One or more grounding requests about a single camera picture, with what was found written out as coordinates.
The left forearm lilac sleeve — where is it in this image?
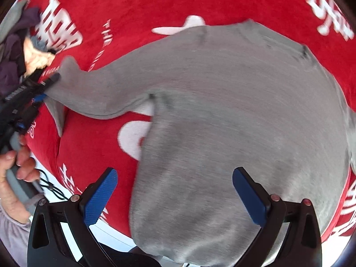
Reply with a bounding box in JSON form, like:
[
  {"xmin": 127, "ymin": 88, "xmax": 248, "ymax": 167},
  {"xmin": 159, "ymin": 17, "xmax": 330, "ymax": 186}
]
[{"xmin": 1, "ymin": 206, "xmax": 31, "ymax": 267}]

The person's left hand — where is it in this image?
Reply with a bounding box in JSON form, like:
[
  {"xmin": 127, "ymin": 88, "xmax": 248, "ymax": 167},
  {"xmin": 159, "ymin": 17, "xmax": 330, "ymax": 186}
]
[{"xmin": 1, "ymin": 134, "xmax": 44, "ymax": 224}]

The red blanket with white characters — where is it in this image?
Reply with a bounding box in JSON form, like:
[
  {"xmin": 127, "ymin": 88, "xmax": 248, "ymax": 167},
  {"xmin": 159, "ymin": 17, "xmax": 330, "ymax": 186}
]
[{"xmin": 26, "ymin": 0, "xmax": 355, "ymax": 235}]

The grey knit garment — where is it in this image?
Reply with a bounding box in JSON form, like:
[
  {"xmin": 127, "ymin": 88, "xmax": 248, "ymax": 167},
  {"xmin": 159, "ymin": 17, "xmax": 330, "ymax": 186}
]
[{"xmin": 47, "ymin": 21, "xmax": 355, "ymax": 266}]

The black cable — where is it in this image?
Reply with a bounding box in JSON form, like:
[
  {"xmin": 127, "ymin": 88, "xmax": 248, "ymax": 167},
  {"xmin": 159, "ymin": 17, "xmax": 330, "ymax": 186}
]
[{"xmin": 34, "ymin": 168, "xmax": 69, "ymax": 201}]

